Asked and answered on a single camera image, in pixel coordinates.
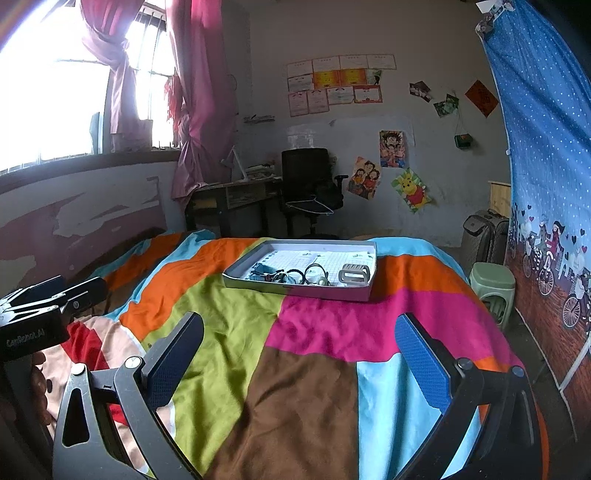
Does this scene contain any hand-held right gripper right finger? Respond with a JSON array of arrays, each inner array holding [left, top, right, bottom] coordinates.
[[394, 312, 542, 480]]

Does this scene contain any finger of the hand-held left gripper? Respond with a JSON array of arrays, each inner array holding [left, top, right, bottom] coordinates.
[[0, 275, 65, 309], [48, 276, 110, 320]]

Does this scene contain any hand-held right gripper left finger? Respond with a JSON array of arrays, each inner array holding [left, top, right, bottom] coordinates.
[[52, 311, 205, 480]]

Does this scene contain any white hair claw clip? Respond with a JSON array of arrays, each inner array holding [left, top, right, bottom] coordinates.
[[338, 263, 373, 284]]

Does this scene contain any grey tray with grid paper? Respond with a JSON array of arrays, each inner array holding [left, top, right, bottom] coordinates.
[[222, 239, 378, 302]]

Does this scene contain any person's left hand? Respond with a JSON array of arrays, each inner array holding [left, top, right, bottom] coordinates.
[[28, 353, 54, 423]]

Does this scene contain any colourful patchwork blanket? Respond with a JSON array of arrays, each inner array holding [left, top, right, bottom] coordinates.
[[65, 231, 550, 480]]

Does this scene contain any green plastic stool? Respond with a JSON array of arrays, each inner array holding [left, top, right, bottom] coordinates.
[[469, 261, 516, 330]]

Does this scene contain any light blue smartwatch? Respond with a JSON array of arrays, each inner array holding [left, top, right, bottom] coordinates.
[[249, 264, 289, 283]]

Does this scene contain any dark suitcase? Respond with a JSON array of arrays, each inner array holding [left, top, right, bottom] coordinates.
[[462, 209, 511, 265]]

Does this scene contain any dark wooden desk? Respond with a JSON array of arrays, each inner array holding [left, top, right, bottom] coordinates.
[[185, 175, 284, 236]]

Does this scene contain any light wooden cabinet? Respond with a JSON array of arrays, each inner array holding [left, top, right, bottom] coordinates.
[[488, 181, 512, 217]]

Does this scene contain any barred window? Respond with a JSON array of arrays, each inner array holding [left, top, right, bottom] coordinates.
[[0, 0, 181, 174]]

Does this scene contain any white desk lamp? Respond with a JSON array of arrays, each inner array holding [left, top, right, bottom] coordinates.
[[221, 147, 250, 182]]

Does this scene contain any stack of papers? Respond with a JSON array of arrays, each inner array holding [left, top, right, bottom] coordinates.
[[245, 164, 282, 182]]

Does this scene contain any pink window curtain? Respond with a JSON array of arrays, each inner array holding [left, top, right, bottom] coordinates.
[[165, 0, 236, 199], [81, 0, 155, 151]]

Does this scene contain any black office chair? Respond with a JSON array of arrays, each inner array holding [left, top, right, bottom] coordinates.
[[280, 148, 349, 238]]

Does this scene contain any blue printed curtain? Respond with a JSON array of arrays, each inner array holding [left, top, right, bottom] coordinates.
[[480, 0, 591, 393]]

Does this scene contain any brown hair tie with beads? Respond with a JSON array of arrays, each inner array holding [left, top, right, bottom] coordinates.
[[304, 262, 329, 286]]

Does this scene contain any yellow bear wall poster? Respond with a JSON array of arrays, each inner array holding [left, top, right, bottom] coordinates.
[[392, 167, 433, 214]]

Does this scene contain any white wire clothes hanger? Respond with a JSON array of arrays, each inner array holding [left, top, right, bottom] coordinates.
[[285, 196, 334, 217]]

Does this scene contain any cartoon family wall poster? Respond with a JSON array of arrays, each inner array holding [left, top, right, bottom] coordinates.
[[347, 156, 383, 200]]

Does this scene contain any anime character wall poster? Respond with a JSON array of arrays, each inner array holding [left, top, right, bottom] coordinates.
[[379, 130, 409, 169]]

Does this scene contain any green wall photo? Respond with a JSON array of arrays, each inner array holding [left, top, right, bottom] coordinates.
[[434, 93, 460, 117]]

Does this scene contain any red paper wall decoration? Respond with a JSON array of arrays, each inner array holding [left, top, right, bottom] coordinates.
[[464, 80, 499, 118]]

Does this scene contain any group of wall certificates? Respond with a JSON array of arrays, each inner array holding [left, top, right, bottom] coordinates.
[[286, 54, 398, 117]]

